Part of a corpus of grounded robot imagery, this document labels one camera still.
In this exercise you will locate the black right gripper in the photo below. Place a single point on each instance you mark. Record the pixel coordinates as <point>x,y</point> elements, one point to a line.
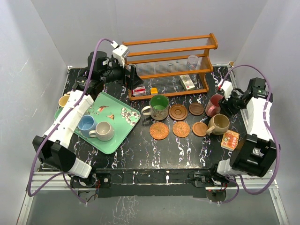
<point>225,107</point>

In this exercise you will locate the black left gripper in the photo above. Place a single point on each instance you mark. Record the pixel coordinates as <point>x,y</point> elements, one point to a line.
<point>132,81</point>

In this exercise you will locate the maroon speckled mug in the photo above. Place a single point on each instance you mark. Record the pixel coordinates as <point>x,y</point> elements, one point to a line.
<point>213,107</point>

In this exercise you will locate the beige brown mug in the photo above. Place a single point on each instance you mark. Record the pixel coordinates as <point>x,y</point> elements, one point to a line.
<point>218,125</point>

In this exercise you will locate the green floral mug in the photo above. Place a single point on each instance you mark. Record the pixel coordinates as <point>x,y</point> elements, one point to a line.
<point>158,108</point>

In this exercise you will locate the white speckled mug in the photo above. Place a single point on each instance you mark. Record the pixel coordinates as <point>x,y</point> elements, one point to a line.
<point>103,131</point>

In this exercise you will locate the yellow mug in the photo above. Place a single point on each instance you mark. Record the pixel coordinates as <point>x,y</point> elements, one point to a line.
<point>63,100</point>

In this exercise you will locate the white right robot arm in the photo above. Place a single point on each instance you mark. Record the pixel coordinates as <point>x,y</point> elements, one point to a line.
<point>256,151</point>

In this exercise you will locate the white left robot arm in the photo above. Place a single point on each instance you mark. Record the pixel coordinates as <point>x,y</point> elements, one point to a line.
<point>52,147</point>

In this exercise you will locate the dark walnut coaster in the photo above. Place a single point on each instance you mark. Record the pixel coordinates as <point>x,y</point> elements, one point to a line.
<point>196,109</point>

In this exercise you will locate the smooth brown wooden coaster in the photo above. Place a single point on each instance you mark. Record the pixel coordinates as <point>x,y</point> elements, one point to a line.
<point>199,129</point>

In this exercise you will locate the dark grooved wooden coaster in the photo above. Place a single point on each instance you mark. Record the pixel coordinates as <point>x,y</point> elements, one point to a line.
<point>178,112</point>

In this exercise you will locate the woven rattan coaster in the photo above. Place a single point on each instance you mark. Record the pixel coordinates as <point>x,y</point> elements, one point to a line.
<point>159,130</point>
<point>181,129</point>

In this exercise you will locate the red white small box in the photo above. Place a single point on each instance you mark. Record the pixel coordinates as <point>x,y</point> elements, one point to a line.
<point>139,91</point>

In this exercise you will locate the yellow small block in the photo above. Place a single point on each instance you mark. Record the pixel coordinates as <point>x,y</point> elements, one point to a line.
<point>153,91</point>

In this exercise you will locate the green floral serving tray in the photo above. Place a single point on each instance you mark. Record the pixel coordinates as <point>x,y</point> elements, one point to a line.
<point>122,117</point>

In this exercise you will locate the orange wooden rack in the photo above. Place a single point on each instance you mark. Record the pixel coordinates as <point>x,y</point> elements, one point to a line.
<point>160,62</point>

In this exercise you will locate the green white flat box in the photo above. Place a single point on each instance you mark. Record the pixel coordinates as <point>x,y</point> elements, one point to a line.
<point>187,82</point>

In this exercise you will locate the blue mug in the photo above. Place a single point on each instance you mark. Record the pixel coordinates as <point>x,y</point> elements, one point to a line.
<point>85,125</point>

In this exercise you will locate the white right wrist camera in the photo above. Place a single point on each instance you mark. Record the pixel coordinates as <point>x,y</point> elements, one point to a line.
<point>226,88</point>

